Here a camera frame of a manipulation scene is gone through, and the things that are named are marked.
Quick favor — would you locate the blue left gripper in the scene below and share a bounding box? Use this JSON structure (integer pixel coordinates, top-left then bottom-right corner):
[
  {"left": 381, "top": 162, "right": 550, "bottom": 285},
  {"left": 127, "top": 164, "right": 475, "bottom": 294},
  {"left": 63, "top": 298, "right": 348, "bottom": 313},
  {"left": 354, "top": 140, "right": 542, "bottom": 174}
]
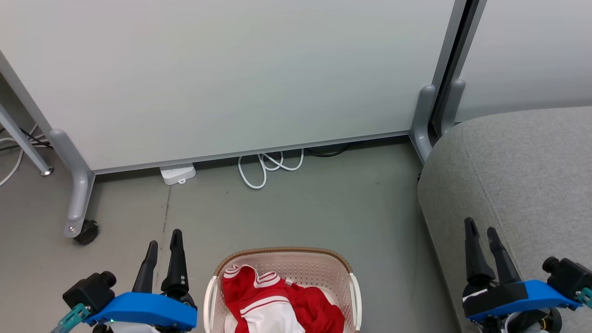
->
[{"left": 86, "top": 229, "right": 198, "bottom": 331}]

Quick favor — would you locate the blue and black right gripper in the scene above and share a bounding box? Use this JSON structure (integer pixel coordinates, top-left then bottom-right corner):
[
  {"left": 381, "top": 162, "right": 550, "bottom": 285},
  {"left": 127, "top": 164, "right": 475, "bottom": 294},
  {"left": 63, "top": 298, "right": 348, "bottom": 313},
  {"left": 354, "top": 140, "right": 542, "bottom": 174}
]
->
[{"left": 462, "top": 217, "right": 583, "bottom": 322}]

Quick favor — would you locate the red and white sports jersey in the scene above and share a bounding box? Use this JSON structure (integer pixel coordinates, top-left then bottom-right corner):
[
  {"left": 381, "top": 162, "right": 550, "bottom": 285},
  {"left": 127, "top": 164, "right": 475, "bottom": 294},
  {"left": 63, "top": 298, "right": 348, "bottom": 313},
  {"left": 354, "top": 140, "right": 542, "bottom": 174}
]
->
[{"left": 222, "top": 265, "right": 307, "bottom": 333}]

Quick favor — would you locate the plain red cloth garment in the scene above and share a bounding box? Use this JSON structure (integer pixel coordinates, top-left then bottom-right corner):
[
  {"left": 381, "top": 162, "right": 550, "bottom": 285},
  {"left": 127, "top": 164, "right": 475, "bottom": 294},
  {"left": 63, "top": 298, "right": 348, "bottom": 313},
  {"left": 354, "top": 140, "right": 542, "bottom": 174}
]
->
[{"left": 284, "top": 283, "right": 345, "bottom": 333}]

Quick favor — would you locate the grey fabric sofa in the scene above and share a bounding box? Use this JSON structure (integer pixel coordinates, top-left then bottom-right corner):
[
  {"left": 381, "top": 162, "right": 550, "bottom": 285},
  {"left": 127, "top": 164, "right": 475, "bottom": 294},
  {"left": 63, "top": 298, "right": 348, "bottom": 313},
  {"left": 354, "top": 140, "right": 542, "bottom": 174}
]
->
[{"left": 417, "top": 106, "right": 592, "bottom": 333}]

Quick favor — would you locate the black caster wheel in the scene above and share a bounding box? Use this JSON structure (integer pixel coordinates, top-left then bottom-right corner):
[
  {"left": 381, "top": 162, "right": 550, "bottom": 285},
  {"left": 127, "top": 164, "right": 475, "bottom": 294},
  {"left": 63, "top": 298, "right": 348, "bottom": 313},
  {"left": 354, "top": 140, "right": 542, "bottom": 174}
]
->
[{"left": 74, "top": 219, "right": 99, "bottom": 245}]

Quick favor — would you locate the white power strip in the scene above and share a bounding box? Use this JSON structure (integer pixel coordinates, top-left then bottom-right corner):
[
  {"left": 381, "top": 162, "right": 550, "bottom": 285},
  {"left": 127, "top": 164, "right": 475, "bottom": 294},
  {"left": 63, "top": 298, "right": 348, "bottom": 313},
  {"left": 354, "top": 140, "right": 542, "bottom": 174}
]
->
[{"left": 160, "top": 162, "right": 197, "bottom": 186}]

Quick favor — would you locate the grey partition foot with caster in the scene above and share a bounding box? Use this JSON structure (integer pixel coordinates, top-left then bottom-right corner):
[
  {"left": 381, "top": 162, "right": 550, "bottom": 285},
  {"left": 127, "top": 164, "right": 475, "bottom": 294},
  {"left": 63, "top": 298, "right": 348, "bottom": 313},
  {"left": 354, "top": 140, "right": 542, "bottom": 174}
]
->
[{"left": 48, "top": 129, "right": 96, "bottom": 239}]

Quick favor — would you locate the beige perforated laundry basket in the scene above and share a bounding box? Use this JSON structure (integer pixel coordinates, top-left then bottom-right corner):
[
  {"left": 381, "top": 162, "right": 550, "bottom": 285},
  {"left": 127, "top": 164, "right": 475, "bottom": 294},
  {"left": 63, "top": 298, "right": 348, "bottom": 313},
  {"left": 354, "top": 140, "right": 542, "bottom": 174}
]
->
[{"left": 203, "top": 247, "right": 362, "bottom": 333}]

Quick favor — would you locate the grey metal table leg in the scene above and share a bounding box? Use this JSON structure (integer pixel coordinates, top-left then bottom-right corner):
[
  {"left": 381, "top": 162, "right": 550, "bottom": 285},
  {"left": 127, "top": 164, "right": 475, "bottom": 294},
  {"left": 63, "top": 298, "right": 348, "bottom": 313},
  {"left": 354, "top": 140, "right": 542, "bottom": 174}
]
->
[{"left": 0, "top": 104, "right": 54, "bottom": 177}]

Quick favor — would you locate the large white partition panel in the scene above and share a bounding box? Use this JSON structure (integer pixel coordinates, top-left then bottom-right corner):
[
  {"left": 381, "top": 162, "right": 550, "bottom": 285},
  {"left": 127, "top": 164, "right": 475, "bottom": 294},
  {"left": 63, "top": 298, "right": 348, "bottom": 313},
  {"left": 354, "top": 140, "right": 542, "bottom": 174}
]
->
[{"left": 0, "top": 0, "right": 468, "bottom": 175}]

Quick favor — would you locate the teal left cable connector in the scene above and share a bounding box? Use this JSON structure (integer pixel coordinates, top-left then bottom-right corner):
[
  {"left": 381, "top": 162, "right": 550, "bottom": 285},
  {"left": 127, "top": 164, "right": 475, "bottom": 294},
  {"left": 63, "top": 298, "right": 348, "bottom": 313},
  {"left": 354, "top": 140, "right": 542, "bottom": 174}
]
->
[{"left": 50, "top": 304, "right": 91, "bottom": 333}]

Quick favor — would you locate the coiled white cable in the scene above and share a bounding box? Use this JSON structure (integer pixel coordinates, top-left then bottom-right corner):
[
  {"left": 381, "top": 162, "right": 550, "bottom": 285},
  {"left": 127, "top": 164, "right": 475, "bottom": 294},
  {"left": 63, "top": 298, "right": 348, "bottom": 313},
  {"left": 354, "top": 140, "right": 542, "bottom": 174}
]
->
[{"left": 238, "top": 148, "right": 305, "bottom": 190}]

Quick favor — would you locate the thin white cable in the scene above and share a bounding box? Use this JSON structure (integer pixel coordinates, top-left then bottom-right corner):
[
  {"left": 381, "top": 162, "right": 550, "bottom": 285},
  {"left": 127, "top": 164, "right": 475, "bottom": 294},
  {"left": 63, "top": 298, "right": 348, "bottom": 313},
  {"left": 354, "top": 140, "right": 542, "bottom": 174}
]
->
[{"left": 0, "top": 124, "right": 38, "bottom": 186}]

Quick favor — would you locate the black cable bundle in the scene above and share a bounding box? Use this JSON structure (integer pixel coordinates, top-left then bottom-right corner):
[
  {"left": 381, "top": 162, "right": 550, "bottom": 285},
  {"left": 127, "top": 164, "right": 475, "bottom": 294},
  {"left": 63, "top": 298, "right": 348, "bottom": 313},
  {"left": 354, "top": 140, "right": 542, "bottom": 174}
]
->
[{"left": 0, "top": 127, "right": 52, "bottom": 150}]

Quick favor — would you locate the thin black floor cable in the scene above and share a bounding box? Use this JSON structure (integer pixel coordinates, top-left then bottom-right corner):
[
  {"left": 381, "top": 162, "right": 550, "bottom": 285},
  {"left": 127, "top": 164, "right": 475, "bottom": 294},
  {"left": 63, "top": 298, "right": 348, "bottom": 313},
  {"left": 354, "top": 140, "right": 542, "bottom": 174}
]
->
[{"left": 305, "top": 143, "right": 351, "bottom": 158}]

